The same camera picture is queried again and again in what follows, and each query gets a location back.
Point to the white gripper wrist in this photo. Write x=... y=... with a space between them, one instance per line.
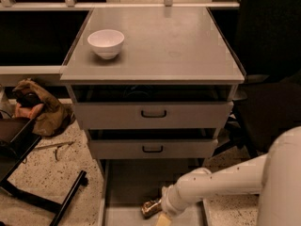
x=168 y=199

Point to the crushed orange metallic can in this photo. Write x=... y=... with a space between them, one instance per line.
x=151 y=208

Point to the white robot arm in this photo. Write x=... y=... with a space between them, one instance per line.
x=274 y=176

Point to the bottom grey open drawer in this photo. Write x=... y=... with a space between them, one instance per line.
x=130 y=183

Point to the middle grey drawer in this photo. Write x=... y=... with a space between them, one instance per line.
x=151 y=143

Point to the top grey drawer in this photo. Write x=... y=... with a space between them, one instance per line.
x=145 y=115

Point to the grey drawer cabinet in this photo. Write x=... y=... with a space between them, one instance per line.
x=168 y=55

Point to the thin stick on floor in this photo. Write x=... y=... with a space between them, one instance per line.
x=56 y=145

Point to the brown crumpled bag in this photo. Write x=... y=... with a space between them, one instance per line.
x=36 y=103

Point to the black office chair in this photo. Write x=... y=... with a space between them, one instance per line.
x=266 y=38

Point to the black metal stand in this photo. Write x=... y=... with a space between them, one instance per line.
x=17 y=141

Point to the white ceramic bowl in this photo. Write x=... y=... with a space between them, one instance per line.
x=106 y=43

